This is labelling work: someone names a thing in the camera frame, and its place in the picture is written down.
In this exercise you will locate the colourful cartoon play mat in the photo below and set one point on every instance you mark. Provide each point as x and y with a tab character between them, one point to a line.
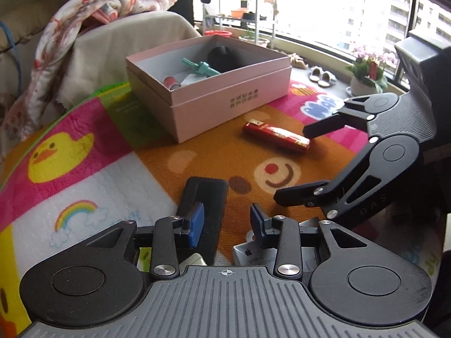
108	160

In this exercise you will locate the metal balcony shelf rack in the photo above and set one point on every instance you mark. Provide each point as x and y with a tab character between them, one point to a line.
256	19

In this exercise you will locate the cream lotion tube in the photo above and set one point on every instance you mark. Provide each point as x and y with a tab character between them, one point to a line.
193	260

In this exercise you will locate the potted pink flowers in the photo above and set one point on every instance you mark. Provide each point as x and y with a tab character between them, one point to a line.
368	72

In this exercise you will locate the beige covered sofa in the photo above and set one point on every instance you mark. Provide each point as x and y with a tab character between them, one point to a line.
57	55

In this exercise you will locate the black phone case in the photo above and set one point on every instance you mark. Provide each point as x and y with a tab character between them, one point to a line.
213	194

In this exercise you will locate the pink lipstick tube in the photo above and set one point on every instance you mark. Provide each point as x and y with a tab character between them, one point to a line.
171	83

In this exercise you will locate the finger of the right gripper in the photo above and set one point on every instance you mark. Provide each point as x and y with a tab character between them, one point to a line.
357	112
356	179

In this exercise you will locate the teal plastic clip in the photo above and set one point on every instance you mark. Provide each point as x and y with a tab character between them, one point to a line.
202	68

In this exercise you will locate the red plastic basin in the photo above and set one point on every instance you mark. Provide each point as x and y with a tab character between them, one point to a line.
220	33

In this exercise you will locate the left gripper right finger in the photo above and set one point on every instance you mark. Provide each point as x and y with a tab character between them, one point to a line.
349	276

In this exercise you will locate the pair of slippers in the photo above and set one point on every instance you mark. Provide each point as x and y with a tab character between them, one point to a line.
324	79

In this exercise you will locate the white adapter box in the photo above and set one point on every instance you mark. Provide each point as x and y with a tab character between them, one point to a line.
251	254

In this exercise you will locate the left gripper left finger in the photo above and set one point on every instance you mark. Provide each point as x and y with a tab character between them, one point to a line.
108	274

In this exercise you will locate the pink cardboard box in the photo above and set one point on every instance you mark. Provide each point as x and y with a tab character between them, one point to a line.
262	76

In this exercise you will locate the black cylindrical cup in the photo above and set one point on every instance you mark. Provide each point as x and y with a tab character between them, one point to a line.
227	58

